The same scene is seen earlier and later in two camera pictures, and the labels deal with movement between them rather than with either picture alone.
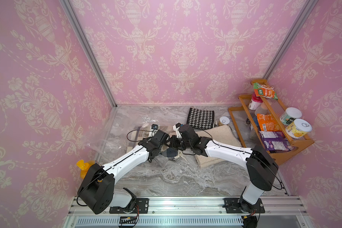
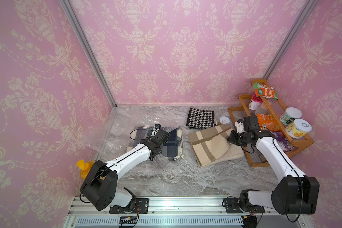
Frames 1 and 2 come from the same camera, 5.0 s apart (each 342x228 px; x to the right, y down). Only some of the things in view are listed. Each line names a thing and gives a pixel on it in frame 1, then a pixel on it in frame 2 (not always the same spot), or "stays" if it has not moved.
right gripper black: x=173 y=139 → x=232 y=138
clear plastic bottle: x=262 y=109 stays
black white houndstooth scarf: x=200 y=119 stays
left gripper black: x=146 y=139 stays
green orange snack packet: x=264 y=91 stays
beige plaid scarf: x=142 y=132 → x=210 y=144
